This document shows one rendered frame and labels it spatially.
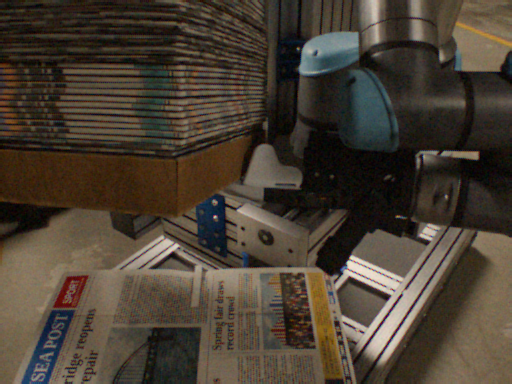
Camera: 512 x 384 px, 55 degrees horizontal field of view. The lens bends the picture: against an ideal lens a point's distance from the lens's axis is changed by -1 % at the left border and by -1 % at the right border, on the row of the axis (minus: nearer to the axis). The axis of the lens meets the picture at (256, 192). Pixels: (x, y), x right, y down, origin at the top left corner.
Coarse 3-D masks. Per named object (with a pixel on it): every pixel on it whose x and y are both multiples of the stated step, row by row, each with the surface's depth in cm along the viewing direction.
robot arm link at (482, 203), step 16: (464, 160) 51; (464, 176) 49; (480, 176) 49; (496, 176) 47; (464, 192) 49; (480, 192) 49; (496, 192) 48; (464, 208) 49; (480, 208) 49; (496, 208) 48; (464, 224) 51; (480, 224) 50; (496, 224) 49
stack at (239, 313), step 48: (96, 288) 65; (144, 288) 65; (192, 288) 65; (240, 288) 65; (288, 288) 64; (48, 336) 58; (96, 336) 58; (144, 336) 58; (192, 336) 58; (240, 336) 58; (288, 336) 58; (336, 336) 58
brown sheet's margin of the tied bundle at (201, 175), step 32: (0, 160) 39; (32, 160) 38; (64, 160) 38; (96, 160) 37; (128, 160) 36; (160, 160) 36; (192, 160) 38; (224, 160) 46; (0, 192) 40; (32, 192) 39; (64, 192) 38; (96, 192) 37; (128, 192) 37; (160, 192) 36; (192, 192) 39
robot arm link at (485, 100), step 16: (480, 80) 43; (496, 80) 43; (480, 96) 42; (496, 96) 42; (480, 112) 42; (496, 112) 42; (480, 128) 43; (496, 128) 43; (480, 144) 44; (496, 144) 44; (480, 160) 49; (496, 160) 47
